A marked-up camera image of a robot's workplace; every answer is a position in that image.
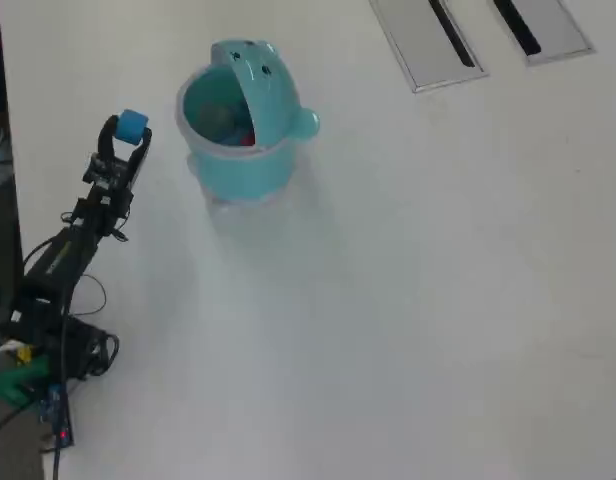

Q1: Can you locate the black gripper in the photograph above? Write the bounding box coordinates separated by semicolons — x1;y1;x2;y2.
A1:
72;114;153;234

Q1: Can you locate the blue cube block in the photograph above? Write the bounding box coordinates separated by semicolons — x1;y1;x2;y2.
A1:
112;108;150;146

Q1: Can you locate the teal hippo shaped bin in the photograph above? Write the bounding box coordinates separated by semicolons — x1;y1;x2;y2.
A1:
176;39;322;206

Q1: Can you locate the green table clamp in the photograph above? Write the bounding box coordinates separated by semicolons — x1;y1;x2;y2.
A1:
0;355;52;407

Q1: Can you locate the blue controller circuit board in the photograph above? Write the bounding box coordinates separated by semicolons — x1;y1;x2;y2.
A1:
37;383;75;449

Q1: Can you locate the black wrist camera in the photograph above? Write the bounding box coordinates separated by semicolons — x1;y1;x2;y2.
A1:
82;153;128;190

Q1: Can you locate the white cable plug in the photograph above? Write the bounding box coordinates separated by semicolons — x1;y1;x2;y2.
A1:
0;338;27;374

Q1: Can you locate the silver table cable hatch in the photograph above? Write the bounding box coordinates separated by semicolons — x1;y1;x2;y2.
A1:
487;0;598;67
368;0;490;95

